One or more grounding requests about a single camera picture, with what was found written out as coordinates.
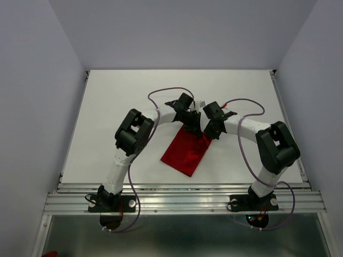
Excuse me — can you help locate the aluminium right side rail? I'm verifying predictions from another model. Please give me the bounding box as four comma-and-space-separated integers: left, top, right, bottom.
269, 70, 311, 189

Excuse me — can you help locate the aluminium front rail frame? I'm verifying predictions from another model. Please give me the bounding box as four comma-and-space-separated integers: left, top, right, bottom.
43, 182, 326, 215

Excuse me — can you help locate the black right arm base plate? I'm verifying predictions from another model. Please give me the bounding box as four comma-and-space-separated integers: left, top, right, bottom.
227, 194, 279, 212

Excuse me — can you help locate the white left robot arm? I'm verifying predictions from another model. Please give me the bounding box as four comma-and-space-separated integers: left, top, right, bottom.
97, 93, 205, 211

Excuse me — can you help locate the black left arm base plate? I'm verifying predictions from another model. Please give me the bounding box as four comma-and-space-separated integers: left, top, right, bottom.
85, 194, 138, 214

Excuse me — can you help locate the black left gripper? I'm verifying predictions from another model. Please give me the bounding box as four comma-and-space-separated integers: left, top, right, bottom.
180, 110, 202, 137

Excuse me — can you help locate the red object bottom left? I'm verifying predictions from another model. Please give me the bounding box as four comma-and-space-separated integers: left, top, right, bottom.
41, 251, 58, 257

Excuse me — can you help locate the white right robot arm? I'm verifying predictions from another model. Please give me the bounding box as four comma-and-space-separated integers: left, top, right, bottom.
203, 100, 301, 209

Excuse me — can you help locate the aluminium left side rail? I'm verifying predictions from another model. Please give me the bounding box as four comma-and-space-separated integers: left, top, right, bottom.
53, 70, 90, 192

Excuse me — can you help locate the red cloth napkin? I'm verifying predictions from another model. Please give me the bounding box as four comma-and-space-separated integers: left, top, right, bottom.
160, 125, 212, 177

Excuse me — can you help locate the aluminium rail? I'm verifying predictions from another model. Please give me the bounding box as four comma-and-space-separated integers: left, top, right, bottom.
269, 70, 311, 189
53, 70, 90, 192

